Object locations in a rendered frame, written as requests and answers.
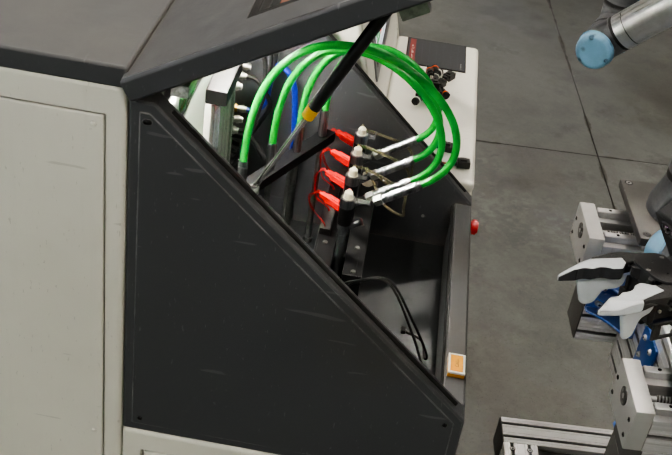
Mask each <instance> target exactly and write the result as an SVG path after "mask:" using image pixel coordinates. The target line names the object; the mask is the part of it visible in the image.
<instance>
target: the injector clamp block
mask: <svg viewBox="0 0 672 455"><path fill-rule="evenodd" d="M372 190H375V189H374V186H371V187H366V186H364V185H362V184H360V185H359V190H358V195H357V197H360V196H363V195H365V193H366V192H369V191H372ZM373 208H374V202H373V201H372V202H371V206H367V205H362V204H360V205H358V206H355V210H354V215H353V220H355V219H358V218H362V220H363V225H361V226H358V227H357V228H354V229H351V230H350V235H349V240H347V244H346V250H345V256H344V262H343V263H342V269H341V275H340V279H341V280H342V281H343V282H346V281H349V280H356V279H360V278H362V272H363V266H364V261H365V255H366V249H367V243H368V237H369V232H370V226H371V220H372V214H373ZM337 217H338V211H337V210H335V214H334V218H333V223H332V227H331V232H330V235H329V236H327V235H322V234H319V230H318V235H317V239H316V243H315V247H314V252H315V253H316V254H317V255H318V256H319V257H320V258H321V259H322V260H323V261H324V262H325V263H326V264H327V265H328V266H329V267H330V268H331V269H332V266H333V260H334V253H335V247H336V236H337V232H338V229H337ZM360 284H361V283H356V284H353V285H351V286H349V288H350V289H351V290H352V291H353V292H354V293H355V294H356V295H357V296H358V295H359V289H360Z"/></svg>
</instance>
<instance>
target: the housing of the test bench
mask: <svg viewBox="0 0 672 455"><path fill-rule="evenodd" d="M173 1H174V0H0V455H122V449H123V426H124V425H123V396H124V344H125V292H126V239H127V187H128V135H129V99H128V97H127V95H126V94H125V92H124V90H123V88H122V86H121V85H120V81H121V79H122V77H123V75H124V74H125V73H127V72H128V71H129V69H130V68H131V66H132V65H133V63H134V62H135V60H136V58H137V57H138V55H139V54H140V52H141V51H142V49H143V48H144V46H145V45H146V43H147V41H148V40H149V38H150V37H151V35H152V34H153V32H154V31H155V29H156V28H157V26H158V24H159V23H160V21H161V20H162V18H163V17H164V15H165V14H166V12H167V11H168V9H169V7H170V6H171V4H172V3H173Z"/></svg>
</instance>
